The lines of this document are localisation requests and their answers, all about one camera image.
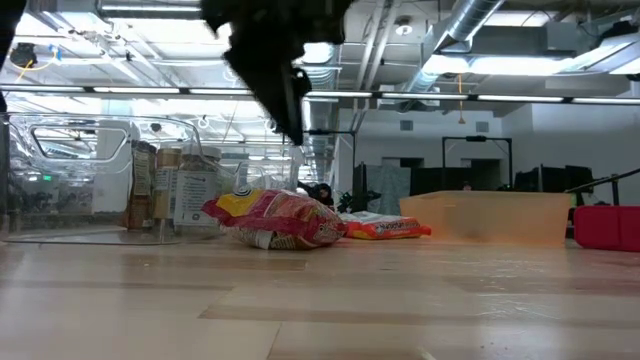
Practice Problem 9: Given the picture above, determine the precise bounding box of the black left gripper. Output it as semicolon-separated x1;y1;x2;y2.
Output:
214;0;351;145

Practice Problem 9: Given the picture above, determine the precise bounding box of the glass spice jar white label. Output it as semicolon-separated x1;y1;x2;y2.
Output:
172;145;223;229

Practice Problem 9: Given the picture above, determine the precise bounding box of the orange-brown spice jar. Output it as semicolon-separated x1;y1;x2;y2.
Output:
152;147;184;221

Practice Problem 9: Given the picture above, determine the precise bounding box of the brown spice jar paper label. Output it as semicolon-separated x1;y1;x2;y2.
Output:
124;140;157;231

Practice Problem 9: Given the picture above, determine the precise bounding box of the clear plastic storage bin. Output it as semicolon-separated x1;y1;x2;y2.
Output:
0;112;239;246
219;143;307;197

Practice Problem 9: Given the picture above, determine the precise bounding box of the red yellow ramen packet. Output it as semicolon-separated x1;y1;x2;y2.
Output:
202;185;349;251

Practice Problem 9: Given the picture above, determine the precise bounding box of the grey-blue background panel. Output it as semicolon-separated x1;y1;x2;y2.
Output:
366;163;412;214

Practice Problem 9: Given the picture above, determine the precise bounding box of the grey ceiling pipe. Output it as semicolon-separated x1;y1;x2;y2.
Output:
97;0;204;21

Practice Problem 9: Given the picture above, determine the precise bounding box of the orange ramen noodle packet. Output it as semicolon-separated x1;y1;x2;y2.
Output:
342;210;432;241

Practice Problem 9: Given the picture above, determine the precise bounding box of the orange translucent plastic bin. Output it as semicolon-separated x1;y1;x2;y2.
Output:
398;189;572;247

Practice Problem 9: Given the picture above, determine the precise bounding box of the red plastic box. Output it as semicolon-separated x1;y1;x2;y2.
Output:
573;204;640;253

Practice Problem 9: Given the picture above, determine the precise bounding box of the black frame stand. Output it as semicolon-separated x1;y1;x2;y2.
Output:
441;134;515;192
302;127;357;216

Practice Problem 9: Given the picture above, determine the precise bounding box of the black overhead light rail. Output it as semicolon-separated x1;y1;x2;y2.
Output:
0;83;640;105

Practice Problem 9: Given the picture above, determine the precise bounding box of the orange hanging cord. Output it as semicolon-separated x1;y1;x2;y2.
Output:
455;73;466;126

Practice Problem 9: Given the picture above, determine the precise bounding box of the silver spiral ventilation duct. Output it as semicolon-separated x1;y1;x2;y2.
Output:
402;0;506;96

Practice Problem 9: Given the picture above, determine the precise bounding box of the black ceiling device yellow cable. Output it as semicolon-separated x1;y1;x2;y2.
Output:
8;42;40;70

